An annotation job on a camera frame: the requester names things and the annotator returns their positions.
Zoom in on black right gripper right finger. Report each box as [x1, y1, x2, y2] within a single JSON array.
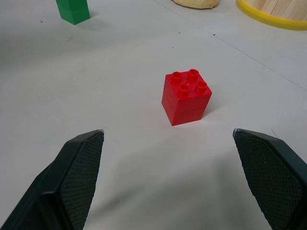
[[232, 128, 307, 230]]

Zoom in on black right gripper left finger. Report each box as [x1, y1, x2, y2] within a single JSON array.
[[0, 129, 105, 230]]

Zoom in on red toy brick stack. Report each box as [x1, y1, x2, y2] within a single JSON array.
[[161, 69, 213, 127]]

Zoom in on wooden bucket with yellow rim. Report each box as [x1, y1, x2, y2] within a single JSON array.
[[236, 0, 307, 31]]

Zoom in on green toy brick stack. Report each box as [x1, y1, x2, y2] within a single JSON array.
[[55, 0, 91, 25]]

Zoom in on yellow bread loaf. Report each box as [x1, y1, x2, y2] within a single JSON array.
[[171, 0, 219, 10]]

